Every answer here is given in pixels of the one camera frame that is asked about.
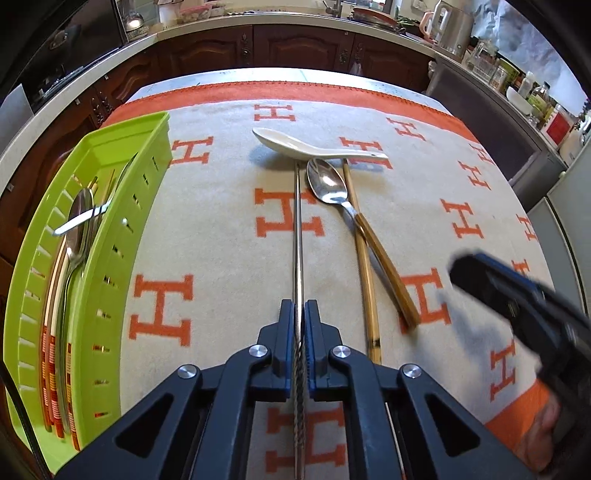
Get metal soup spoon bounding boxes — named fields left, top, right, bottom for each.
left=59, top=188, right=97, bottom=435

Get white ceramic spoon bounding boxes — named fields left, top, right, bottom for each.
left=252, top=127, right=389, bottom=162

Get white bowl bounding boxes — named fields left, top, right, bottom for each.
left=505, top=87, right=532, bottom=114

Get wooden-handled metal spoon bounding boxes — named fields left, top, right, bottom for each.
left=306, top=158, right=422, bottom=329

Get white container red label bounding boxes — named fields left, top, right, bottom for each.
left=542, top=104, right=578, bottom=148

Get grey glass-door cabinet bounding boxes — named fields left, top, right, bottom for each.
left=425, top=60, right=566, bottom=199

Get stainless steel splash panel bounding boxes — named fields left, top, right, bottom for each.
left=0, top=83, right=33, bottom=153

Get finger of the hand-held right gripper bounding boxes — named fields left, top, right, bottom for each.
left=479, top=253, right=544, bottom=297
left=449, top=253, right=546, bottom=325

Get brown wooden chopstick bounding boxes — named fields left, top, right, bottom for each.
left=342, top=164, right=385, bottom=367
left=48, top=231, right=68, bottom=333

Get clear plastic wall sheet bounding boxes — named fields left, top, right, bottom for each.
left=471, top=0, right=573, bottom=93

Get black gas stove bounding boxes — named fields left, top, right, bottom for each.
left=23, top=60, right=112, bottom=116

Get white kitchen countertop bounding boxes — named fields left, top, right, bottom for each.
left=0, top=13, right=568, bottom=195

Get small steel pot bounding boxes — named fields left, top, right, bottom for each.
left=122, top=11, right=151, bottom=40

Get red pan with dishes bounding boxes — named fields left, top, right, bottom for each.
left=351, top=6, right=400, bottom=28

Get black cable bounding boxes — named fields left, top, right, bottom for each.
left=0, top=364, right=51, bottom=480

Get orange patterned blanket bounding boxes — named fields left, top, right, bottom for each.
left=99, top=80, right=561, bottom=480

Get green plastic utensil tray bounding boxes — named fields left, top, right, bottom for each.
left=2, top=111, right=171, bottom=462

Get dark stove side panel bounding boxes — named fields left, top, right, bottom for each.
left=28, top=0, right=127, bottom=65

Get twisted metal chopstick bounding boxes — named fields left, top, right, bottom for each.
left=294, top=159, right=307, bottom=480

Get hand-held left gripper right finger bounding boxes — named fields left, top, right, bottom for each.
left=305, top=299, right=529, bottom=480

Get steel electric kettle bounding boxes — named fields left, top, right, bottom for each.
left=421, top=0, right=475, bottom=61

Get glass pitcher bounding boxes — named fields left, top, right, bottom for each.
left=465, top=39, right=497, bottom=79

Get pink-lidded food container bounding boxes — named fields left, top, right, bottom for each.
left=180, top=4, right=227, bottom=21

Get clear bottle green label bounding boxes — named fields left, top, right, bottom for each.
left=526, top=83, right=552, bottom=123

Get person's right hand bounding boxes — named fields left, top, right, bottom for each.
left=512, top=396, right=563, bottom=474

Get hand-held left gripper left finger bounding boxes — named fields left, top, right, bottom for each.
left=54, top=299, right=297, bottom=480

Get brown wooden kitchen cabinets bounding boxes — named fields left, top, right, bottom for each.
left=0, top=25, right=437, bottom=278

